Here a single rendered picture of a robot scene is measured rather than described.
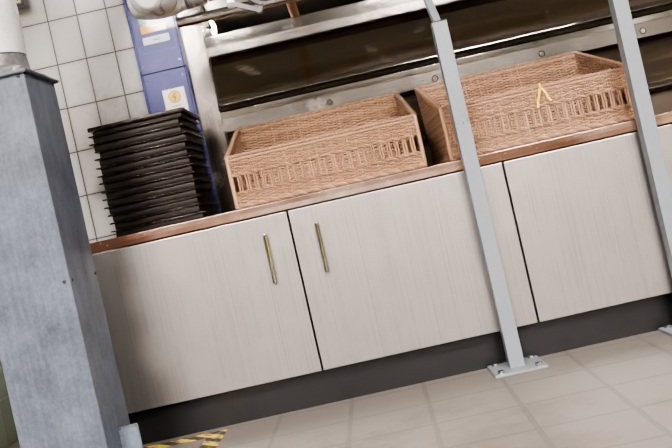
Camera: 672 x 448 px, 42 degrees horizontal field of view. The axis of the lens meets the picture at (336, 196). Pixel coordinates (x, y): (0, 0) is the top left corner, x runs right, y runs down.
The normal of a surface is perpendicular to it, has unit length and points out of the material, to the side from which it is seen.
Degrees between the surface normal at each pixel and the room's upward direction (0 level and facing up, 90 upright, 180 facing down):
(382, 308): 90
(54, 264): 90
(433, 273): 90
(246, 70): 70
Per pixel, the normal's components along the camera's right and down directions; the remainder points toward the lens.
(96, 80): -0.02, 0.00
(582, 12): -0.09, -0.33
